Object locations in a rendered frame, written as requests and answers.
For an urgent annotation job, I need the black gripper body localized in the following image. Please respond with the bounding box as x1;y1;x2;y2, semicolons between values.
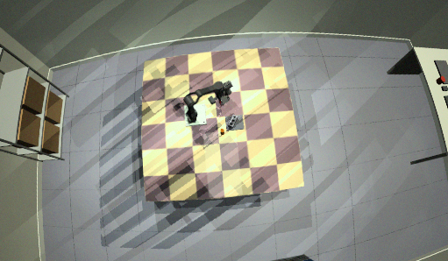
208;89;232;104

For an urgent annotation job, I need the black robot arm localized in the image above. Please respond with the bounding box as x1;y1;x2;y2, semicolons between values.
183;81;233;123

